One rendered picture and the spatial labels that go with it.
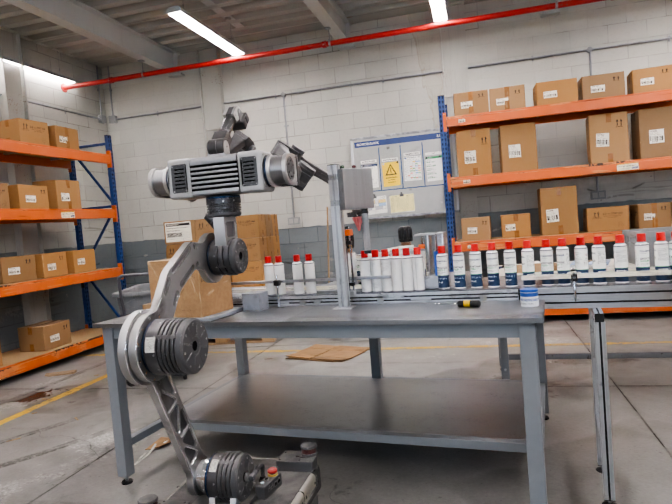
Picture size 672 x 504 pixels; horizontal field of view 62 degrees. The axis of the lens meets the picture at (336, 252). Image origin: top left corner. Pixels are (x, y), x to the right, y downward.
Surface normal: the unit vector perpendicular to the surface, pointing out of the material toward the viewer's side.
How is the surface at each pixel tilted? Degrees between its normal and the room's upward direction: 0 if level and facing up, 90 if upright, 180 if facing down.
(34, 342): 90
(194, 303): 90
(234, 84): 90
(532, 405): 90
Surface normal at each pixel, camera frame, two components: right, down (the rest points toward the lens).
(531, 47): -0.25, 0.07
